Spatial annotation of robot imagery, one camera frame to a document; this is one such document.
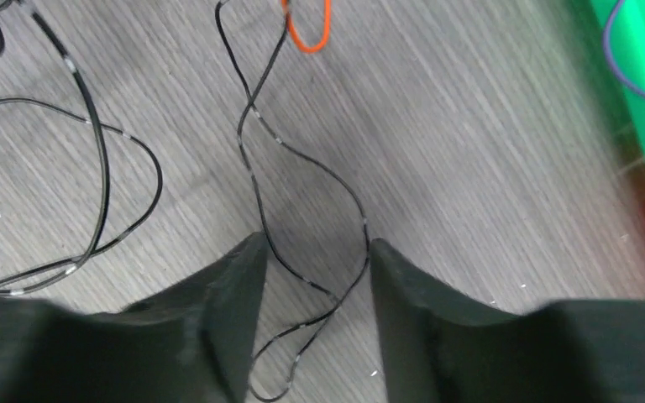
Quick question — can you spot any purple cable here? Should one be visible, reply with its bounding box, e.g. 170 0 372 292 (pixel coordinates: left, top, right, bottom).
602 0 645 111

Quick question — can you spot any orange cable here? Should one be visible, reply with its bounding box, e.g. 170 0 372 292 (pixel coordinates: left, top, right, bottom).
281 0 333 55

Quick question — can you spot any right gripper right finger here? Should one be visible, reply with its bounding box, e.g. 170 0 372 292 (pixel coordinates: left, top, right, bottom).
370 238 645 402

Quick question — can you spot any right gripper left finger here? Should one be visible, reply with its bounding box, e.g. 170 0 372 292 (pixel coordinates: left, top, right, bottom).
0 233 268 402

